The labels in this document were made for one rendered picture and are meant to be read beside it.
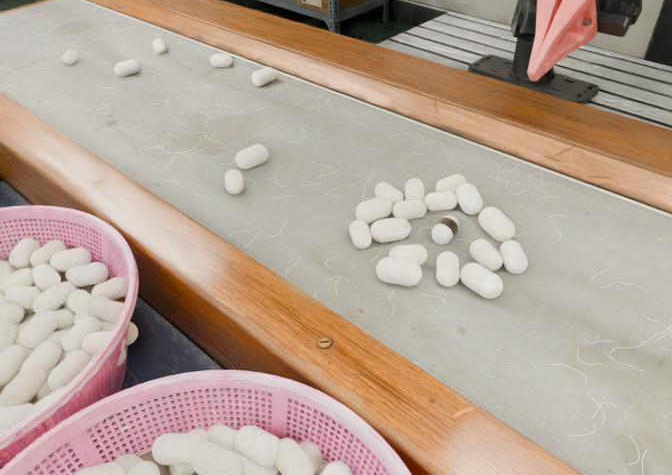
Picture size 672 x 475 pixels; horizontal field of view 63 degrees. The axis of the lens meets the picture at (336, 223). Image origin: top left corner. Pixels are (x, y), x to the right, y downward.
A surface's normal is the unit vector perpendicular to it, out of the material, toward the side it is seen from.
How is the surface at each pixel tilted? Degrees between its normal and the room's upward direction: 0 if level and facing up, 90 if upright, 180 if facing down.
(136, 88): 0
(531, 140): 45
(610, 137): 0
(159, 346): 0
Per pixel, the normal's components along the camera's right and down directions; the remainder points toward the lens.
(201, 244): -0.04, -0.77
